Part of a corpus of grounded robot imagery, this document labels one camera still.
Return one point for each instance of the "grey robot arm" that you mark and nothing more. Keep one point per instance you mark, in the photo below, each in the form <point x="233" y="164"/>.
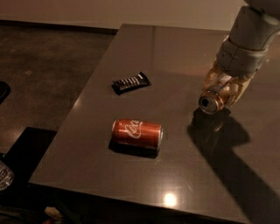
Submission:
<point x="255" y="26"/>

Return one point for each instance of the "red Coca-Cola can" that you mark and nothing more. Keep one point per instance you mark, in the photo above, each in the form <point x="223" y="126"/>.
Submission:
<point x="137" y="133"/>

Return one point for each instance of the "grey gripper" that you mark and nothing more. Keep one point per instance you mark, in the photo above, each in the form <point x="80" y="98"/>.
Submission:
<point x="238" y="62"/>

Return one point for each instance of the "black object at left edge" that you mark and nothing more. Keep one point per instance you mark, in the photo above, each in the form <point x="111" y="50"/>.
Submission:
<point x="4" y="91"/>

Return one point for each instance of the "clear plastic object lower left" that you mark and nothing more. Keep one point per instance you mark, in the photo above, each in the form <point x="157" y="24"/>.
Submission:
<point x="6" y="176"/>

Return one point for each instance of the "black snack bar wrapper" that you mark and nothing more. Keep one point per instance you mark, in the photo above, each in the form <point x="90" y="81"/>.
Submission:
<point x="125" y="85"/>

